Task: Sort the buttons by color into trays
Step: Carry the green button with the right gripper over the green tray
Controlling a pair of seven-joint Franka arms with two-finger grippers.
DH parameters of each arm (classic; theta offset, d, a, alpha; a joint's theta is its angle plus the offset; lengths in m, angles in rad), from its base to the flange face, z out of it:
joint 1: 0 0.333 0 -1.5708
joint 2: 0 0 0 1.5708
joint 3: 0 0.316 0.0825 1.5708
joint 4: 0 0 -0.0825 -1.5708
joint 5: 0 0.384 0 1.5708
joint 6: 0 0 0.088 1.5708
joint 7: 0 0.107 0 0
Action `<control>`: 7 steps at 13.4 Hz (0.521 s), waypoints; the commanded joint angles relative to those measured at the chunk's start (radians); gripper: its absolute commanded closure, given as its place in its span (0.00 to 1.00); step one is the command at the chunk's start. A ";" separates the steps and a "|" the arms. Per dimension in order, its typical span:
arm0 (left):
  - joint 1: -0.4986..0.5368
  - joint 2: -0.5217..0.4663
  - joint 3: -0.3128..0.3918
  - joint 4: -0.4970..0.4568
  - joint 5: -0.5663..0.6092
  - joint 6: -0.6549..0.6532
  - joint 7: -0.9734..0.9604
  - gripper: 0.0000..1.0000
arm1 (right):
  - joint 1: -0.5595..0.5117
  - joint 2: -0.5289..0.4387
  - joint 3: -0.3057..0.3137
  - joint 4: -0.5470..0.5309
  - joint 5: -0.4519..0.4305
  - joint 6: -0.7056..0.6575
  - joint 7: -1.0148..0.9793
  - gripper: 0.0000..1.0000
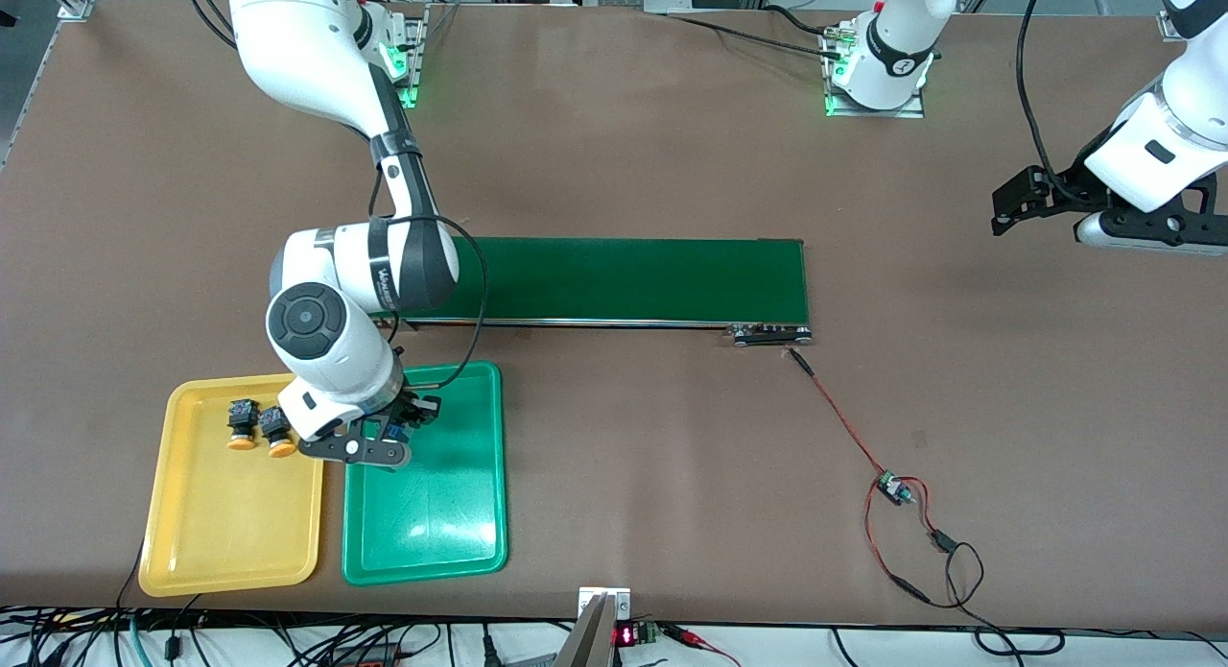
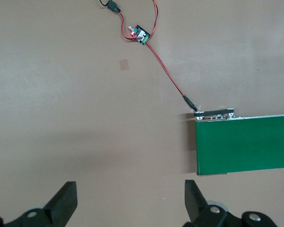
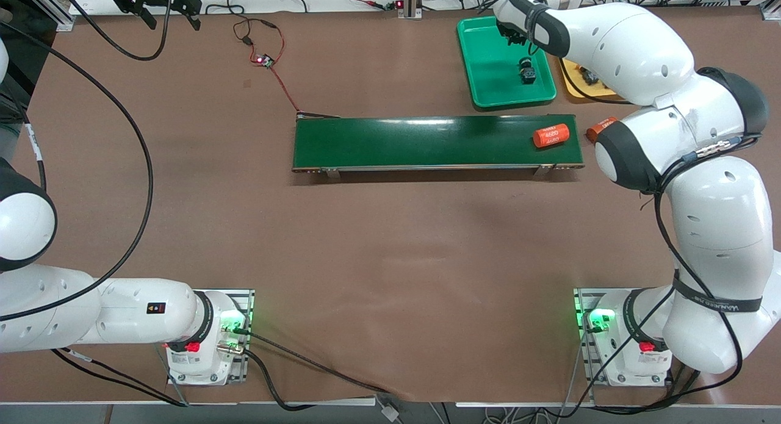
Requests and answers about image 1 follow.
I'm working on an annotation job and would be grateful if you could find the yellow mushroom push button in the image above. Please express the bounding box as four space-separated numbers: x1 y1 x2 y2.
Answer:
260 406 297 458
226 398 260 452

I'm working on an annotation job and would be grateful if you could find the green plastic tray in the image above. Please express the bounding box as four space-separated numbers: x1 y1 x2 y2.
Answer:
342 361 509 587

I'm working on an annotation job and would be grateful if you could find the yellow plastic tray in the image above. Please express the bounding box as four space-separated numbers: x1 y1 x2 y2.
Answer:
137 371 330 599

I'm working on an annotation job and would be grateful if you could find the green conveyor belt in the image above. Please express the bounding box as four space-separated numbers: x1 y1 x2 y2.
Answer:
379 232 815 348

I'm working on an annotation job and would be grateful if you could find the red clip lead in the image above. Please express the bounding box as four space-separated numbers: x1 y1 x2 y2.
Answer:
660 623 742 667

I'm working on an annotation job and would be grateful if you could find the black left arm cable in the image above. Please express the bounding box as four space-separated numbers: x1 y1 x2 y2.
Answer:
1015 0 1066 188

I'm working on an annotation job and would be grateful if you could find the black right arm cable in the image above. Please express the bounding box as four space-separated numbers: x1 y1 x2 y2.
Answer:
368 163 490 392

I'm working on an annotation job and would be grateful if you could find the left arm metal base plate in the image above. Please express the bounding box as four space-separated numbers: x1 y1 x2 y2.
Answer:
823 19 927 119

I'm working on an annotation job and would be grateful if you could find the red and black wire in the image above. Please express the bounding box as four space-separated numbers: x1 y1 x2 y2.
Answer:
789 347 951 606

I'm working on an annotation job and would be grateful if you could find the black cable bundle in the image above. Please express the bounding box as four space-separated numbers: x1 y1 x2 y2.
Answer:
0 605 577 667

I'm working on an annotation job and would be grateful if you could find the metal camera mount pole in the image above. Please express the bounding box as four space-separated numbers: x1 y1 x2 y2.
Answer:
555 584 632 667

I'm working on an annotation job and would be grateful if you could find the black cable to arm base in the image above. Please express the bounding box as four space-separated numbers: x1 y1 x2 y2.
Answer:
662 12 850 63

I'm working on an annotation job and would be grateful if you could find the thin black cable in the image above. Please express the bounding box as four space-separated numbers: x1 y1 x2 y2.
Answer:
115 540 147 615

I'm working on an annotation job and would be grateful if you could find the black looped cable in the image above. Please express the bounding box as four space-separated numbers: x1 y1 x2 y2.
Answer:
929 528 1068 656

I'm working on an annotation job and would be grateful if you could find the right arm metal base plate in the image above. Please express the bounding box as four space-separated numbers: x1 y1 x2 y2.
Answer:
384 3 430 109

